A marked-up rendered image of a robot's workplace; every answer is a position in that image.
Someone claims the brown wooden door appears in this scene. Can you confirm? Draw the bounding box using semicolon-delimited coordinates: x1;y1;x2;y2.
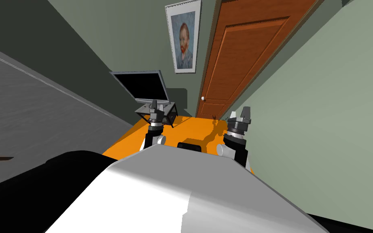
196;0;325;120

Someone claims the framed portrait painting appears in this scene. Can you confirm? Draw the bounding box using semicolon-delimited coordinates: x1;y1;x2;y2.
165;0;202;74

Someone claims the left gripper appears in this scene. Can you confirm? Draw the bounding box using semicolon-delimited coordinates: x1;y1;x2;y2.
148;100;165;124

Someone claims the grey stand with television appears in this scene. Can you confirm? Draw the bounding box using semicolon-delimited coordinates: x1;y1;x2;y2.
109;70;178;128

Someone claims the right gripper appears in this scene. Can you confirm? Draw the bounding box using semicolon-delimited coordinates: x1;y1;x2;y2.
227;106;252;132

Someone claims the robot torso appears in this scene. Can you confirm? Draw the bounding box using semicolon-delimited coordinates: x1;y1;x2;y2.
44;141;331;233

